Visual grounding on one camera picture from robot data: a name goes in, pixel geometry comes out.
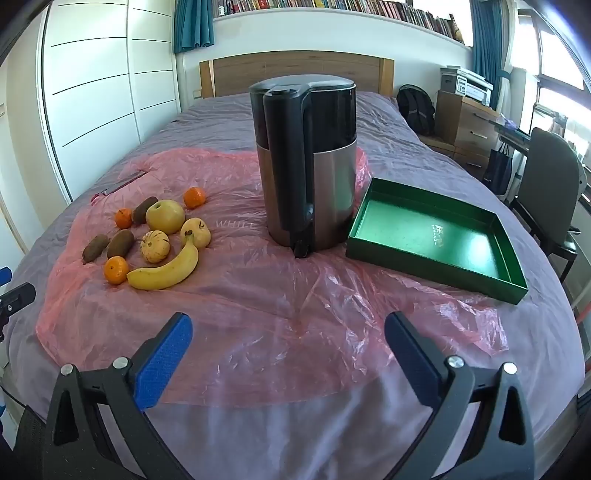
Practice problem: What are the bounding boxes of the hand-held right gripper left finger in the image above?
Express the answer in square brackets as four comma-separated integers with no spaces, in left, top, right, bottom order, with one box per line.
[44,312,195,480]

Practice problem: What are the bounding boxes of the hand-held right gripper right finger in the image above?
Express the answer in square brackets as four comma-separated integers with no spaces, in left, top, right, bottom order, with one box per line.
[385,312,536,480]

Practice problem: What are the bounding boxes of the yellow banana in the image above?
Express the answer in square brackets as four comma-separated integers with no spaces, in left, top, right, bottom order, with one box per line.
[126,231,200,291]

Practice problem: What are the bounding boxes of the brown kiwi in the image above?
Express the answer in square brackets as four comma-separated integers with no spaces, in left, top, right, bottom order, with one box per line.
[132,196,159,225]
[107,229,136,259]
[82,234,110,265]

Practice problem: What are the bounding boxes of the striped yellow round fruit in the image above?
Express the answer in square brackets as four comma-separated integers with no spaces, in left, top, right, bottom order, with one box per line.
[140,231,171,264]

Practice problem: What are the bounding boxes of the green cardboard tray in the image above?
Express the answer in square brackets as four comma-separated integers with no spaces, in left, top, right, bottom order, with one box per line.
[345,178,529,305]

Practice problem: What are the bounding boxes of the small yellow apple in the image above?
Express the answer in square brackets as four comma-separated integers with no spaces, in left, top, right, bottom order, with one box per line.
[180,218,212,249]

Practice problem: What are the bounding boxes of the large yellow apple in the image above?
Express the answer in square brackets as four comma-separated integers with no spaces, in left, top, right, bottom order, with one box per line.
[146,199,186,234]

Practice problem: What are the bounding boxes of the pink plastic sheet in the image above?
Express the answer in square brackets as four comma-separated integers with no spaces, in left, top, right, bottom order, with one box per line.
[36,148,511,407]

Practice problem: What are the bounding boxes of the thin grey red stick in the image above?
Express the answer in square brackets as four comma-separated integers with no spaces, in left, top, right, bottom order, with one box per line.
[91,170,147,204]

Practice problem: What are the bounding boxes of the black and steel electric kettle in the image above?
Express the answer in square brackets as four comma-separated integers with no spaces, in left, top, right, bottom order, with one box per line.
[249,77,358,258]

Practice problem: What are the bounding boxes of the white wardrobe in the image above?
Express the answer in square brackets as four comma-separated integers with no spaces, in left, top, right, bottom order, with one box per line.
[0,0,178,204]

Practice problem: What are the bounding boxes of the dark tote bag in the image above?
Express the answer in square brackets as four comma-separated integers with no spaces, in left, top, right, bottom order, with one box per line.
[482,142,514,195]

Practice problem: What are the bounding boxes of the low wooden nightstand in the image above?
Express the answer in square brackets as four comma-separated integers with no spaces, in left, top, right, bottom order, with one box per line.
[418,134,458,158]

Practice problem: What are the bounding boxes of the grey chair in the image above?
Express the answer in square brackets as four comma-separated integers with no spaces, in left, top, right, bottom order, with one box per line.
[508,127,585,282]

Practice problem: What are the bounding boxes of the wooden dresser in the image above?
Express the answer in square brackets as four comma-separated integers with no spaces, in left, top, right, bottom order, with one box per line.
[434,90,502,178]

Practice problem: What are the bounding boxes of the black backpack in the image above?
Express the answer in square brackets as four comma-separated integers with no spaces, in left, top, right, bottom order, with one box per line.
[397,84,437,136]

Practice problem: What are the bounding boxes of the glass desk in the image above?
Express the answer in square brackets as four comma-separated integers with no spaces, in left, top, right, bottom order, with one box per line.
[496,113,532,144]

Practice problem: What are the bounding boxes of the white printer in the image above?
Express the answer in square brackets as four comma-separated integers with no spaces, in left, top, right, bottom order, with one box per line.
[440,66,495,107]

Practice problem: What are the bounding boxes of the wooden headboard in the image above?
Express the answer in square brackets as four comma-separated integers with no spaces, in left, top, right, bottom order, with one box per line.
[199,51,395,99]

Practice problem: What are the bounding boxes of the teal curtain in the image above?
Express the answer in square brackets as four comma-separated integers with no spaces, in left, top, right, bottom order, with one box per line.
[470,0,513,100]
[173,0,215,54]

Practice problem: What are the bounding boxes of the window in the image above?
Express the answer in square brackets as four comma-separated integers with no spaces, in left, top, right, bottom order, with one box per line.
[512,0,591,139]

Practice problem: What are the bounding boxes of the row of books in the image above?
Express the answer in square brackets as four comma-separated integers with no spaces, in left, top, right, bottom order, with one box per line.
[213,0,465,44]

